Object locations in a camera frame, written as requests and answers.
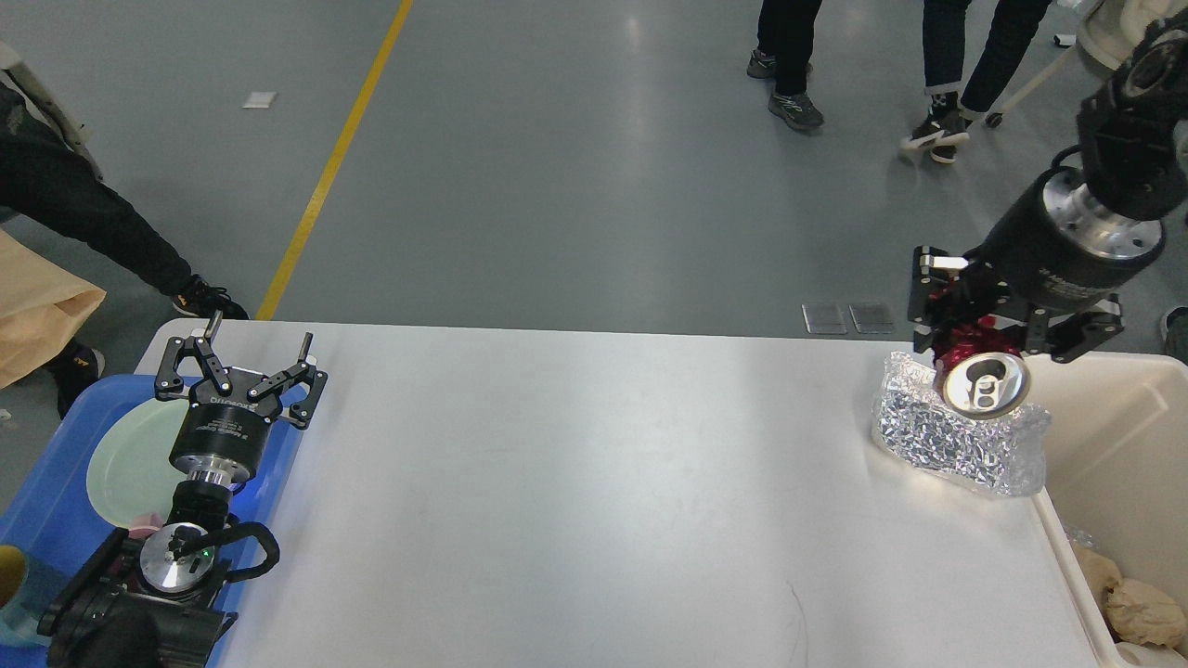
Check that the brown paper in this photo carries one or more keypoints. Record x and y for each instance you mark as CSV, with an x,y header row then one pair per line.
x,y
1142,614

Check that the crushed red can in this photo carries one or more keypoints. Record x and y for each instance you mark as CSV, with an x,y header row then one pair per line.
x,y
984,378

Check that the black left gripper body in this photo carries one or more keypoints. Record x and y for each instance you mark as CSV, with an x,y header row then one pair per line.
x,y
233,428

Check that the dark teal mug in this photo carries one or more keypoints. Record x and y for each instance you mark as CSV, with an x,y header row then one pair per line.
x,y
28,587

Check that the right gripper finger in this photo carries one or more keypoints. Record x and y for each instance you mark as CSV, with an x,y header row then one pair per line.
x,y
1067,336
949,299

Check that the light green plate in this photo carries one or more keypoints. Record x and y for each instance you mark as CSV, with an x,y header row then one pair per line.
x,y
131,474

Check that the white paper cup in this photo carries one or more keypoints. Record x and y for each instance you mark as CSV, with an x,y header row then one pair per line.
x,y
1150,655

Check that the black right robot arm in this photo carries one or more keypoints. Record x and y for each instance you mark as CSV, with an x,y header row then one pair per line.
x,y
1130,138

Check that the chair with beige jacket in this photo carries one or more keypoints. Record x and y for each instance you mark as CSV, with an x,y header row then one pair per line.
x,y
73,132

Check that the foil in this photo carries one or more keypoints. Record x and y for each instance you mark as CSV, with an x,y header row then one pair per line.
x,y
1002,455

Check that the floor plate left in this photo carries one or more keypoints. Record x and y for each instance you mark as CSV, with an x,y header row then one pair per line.
x,y
825,318

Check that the beige plastic bin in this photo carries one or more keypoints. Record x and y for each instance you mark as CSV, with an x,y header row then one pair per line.
x,y
1116,469

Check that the paper bag held by person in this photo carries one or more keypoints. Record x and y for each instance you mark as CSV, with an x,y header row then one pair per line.
x,y
42,307

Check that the person in black left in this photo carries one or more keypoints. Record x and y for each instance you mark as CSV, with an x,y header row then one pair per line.
x,y
44,180

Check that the floor plate right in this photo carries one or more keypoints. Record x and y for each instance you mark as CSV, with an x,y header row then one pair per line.
x,y
872,318

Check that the person leg far right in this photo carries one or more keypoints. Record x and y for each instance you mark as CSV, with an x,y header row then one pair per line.
x,y
784,45

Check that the floor plate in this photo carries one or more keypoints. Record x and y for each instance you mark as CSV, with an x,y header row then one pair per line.
x,y
825,318
872,318

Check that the blue plastic tray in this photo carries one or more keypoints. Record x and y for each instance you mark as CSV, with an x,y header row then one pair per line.
x,y
52,517

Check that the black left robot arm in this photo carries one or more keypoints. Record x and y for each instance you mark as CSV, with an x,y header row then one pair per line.
x,y
155,597

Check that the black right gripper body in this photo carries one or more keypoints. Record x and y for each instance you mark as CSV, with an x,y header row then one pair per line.
x,y
1060,248

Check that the pink ribbed mug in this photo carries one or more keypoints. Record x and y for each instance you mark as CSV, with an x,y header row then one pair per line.
x,y
145,525

